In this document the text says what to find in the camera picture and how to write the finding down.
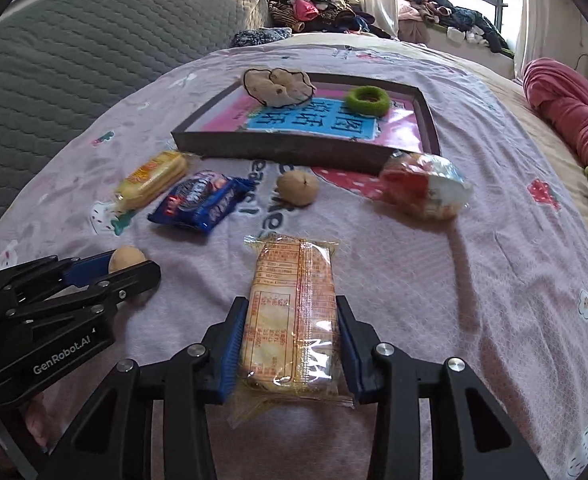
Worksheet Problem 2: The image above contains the grey quilted headboard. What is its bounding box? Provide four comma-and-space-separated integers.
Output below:
0, 0, 269, 219

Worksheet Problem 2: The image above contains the right cream curtain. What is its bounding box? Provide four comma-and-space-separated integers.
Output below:
515, 0, 582, 79

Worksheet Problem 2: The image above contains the clothes pile beside bed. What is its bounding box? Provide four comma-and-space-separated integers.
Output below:
267, 0, 393, 39

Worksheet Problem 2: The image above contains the yellow cake snack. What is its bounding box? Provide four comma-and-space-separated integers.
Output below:
114, 151, 189, 212

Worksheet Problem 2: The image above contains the dark blue patterned cloth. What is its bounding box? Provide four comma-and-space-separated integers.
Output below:
231, 27, 293, 48

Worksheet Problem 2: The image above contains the walnut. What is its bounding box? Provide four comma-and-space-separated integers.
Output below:
275, 170, 320, 207
108, 246, 146, 274

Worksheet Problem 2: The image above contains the blue oreo cookie packet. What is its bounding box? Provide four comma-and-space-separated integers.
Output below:
147, 170, 256, 234

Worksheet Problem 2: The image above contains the pink strawberry print bedsheet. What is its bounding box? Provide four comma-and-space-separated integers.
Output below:
0, 46, 588, 479

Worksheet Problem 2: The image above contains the clothes pile on windowsill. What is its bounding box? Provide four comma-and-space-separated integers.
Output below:
398, 0, 514, 58

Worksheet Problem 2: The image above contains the beige organza scrunchie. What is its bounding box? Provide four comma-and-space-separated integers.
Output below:
242, 68, 315, 108

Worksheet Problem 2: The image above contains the red clear snack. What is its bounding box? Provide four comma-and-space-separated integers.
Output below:
379, 151, 474, 221

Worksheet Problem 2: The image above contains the orange cracker pack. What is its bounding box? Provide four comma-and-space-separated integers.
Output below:
228, 233, 353, 428

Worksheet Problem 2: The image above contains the dark shallow box tray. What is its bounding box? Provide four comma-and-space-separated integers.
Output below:
172, 73, 441, 176

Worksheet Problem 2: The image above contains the pink rolled blanket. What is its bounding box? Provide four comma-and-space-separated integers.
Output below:
522, 58, 588, 167

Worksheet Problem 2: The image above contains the green fuzzy hair tie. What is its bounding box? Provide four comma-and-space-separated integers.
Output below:
343, 84, 393, 118

